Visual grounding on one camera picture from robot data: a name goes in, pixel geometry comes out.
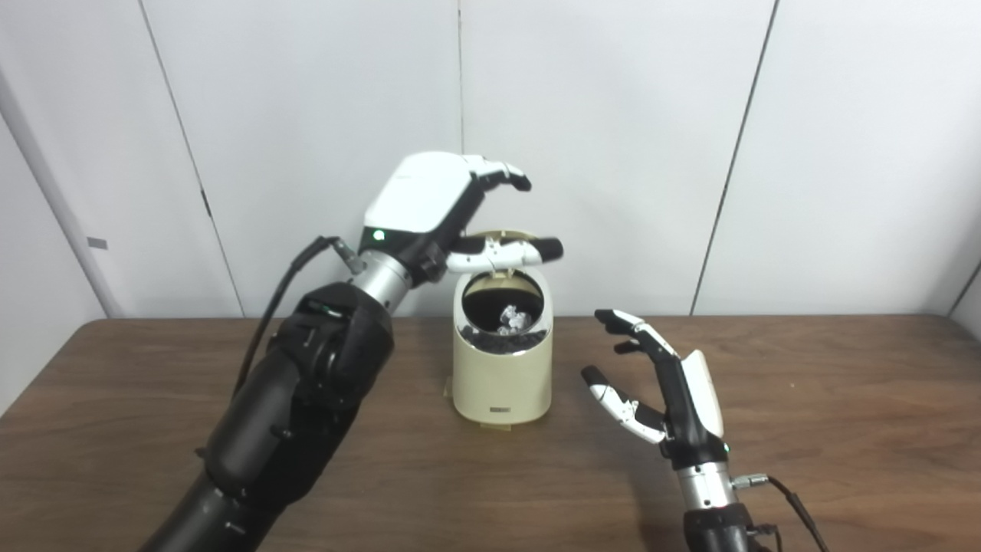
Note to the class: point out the white and black left hand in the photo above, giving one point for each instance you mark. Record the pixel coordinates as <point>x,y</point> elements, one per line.
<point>425,195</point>

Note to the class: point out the white and black right hand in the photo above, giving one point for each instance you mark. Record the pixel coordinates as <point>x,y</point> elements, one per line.
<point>690,414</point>

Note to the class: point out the white paper ball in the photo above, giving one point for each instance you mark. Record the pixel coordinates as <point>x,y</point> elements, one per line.
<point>513,318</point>

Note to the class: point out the cream-colored lidded bin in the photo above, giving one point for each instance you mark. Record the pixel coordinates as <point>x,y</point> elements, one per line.
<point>502,383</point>

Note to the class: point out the black wall panel hinge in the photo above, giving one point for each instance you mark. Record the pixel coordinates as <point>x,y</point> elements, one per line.
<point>207,204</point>

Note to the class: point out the small grey wall tag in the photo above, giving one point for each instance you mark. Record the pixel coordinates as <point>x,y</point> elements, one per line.
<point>97,243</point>

